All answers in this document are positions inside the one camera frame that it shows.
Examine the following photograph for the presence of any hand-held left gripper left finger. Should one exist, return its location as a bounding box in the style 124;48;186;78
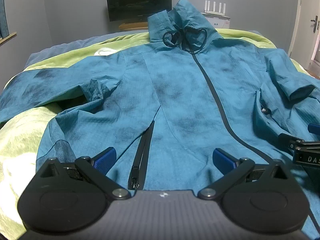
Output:
36;147;131;201

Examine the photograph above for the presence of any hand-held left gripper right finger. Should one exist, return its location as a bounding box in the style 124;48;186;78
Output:
197;148;290;201

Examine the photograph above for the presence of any teal hooded jacket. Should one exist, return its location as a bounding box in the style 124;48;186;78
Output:
0;0;320;232

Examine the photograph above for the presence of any light green blanket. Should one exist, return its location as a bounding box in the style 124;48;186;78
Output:
0;29;320;240

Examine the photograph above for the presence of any white door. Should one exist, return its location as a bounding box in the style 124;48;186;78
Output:
288;0;320;67

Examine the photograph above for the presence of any wooden desk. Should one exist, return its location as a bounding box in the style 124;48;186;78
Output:
118;21;149;31

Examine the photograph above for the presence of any white router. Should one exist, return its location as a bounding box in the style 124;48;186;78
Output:
203;1;227;14

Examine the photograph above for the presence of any wooden window sill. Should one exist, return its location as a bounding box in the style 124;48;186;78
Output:
0;31;17;44

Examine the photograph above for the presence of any black monitor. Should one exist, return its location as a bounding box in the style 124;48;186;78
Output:
105;0;173;22

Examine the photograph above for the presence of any blue curtain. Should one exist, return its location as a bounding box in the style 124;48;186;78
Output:
0;0;9;38

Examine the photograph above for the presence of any black door handle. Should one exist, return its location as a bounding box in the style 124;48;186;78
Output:
310;15;320;33

